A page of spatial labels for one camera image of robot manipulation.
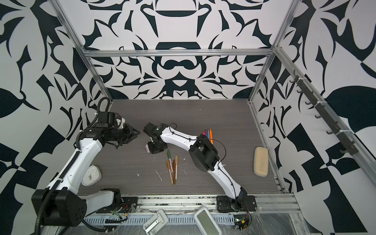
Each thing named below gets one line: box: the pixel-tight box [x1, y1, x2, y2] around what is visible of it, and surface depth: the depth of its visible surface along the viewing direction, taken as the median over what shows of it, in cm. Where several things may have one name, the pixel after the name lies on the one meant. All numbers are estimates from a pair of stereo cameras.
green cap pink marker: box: [166, 149, 174, 173], surface depth 91 cm
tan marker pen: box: [166, 159, 174, 184], surface depth 88 cm
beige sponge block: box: [253, 146, 269, 178], surface depth 87 cm
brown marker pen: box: [172, 159, 176, 185], surface depth 86 cm
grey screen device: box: [193, 206, 223, 235], surface depth 68 cm
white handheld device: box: [142, 209, 169, 235], surface depth 70 cm
